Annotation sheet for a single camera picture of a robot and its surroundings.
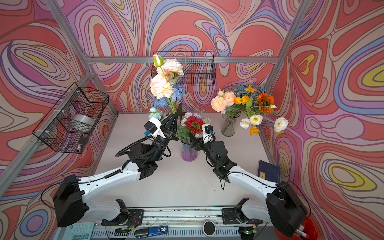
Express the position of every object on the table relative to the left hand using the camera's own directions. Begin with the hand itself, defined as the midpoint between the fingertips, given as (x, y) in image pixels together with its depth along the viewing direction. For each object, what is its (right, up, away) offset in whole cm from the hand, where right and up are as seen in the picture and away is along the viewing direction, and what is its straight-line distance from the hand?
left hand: (176, 112), depth 56 cm
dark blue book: (+52, -32, +32) cm, 69 cm away
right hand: (+9, -9, +22) cm, 25 cm away
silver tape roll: (-46, -4, +14) cm, 49 cm away
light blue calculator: (-47, -54, +13) cm, 73 cm away
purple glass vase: (+4, -22, +33) cm, 40 cm away
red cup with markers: (+52, -48, +4) cm, 71 cm away
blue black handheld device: (-13, -53, +11) cm, 56 cm away
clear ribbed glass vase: (+32, -5, +49) cm, 59 cm away
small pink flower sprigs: (+4, +1, +16) cm, 17 cm away
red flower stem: (+6, -4, +12) cm, 14 cm away
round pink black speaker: (+14, -52, +11) cm, 54 cm away
